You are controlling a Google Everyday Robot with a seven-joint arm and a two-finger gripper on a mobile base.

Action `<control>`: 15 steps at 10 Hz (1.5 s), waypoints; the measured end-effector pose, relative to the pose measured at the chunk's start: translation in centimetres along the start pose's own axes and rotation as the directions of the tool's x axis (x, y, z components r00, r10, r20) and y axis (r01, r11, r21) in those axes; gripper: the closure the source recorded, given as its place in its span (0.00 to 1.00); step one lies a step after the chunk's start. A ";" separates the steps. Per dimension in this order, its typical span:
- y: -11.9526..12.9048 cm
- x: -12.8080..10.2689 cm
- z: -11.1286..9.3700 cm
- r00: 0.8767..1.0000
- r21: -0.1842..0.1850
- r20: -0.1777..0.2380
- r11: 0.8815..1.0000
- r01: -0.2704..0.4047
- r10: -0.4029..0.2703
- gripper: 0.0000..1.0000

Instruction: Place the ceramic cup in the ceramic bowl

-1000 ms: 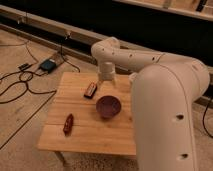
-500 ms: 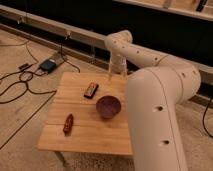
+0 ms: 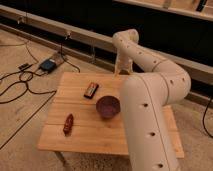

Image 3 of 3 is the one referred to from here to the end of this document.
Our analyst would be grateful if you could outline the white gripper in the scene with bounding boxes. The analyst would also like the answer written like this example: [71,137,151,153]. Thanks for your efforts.
[115,53,133,74]

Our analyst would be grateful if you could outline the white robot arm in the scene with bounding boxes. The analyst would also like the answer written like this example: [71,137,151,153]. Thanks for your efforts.
[113,29,191,171]

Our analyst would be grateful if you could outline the dark purple ceramic bowl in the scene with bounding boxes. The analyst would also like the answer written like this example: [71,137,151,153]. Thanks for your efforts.
[96,96,120,119]

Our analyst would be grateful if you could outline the black remote control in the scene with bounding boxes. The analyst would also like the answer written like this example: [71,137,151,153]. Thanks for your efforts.
[84,82,99,99]

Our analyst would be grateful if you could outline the wooden table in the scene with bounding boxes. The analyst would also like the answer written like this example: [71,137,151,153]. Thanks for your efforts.
[38,72,180,158]

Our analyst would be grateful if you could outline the blue black power adapter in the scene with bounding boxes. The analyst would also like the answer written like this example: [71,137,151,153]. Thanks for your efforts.
[39,59,56,73]

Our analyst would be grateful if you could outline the red toy car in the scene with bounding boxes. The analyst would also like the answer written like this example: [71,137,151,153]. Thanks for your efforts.
[63,114,74,135]

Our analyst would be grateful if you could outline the small black connector box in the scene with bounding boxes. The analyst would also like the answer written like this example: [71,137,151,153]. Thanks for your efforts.
[18,63,30,71]

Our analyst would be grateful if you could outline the black floor cables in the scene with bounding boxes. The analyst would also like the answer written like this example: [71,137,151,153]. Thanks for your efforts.
[0,39,81,151]

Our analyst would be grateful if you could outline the black cable right side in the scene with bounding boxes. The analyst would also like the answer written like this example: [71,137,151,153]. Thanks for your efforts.
[202,94,213,139]

